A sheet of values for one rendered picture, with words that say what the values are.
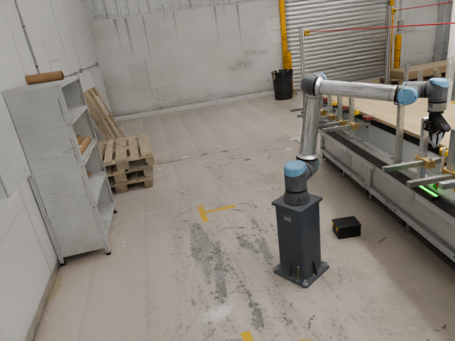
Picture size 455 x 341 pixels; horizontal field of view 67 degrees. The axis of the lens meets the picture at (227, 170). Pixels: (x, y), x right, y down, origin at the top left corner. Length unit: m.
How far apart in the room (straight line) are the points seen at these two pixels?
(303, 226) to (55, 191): 2.04
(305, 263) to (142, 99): 7.45
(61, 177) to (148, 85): 6.42
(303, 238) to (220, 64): 7.47
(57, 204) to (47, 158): 0.41
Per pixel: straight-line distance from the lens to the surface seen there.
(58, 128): 3.04
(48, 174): 3.17
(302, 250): 2.52
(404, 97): 2.03
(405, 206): 3.27
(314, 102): 2.32
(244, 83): 9.67
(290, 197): 2.39
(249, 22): 9.67
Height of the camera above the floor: 1.74
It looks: 22 degrees down
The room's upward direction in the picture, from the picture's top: 8 degrees counter-clockwise
